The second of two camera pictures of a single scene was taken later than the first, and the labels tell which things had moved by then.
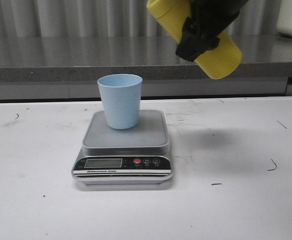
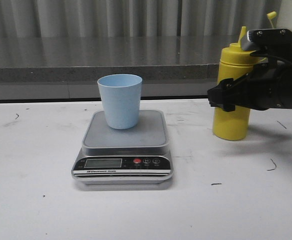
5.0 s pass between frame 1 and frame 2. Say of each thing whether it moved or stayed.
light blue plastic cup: stayed
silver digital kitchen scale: stayed
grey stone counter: stayed
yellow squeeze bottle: moved
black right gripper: moved
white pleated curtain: stayed
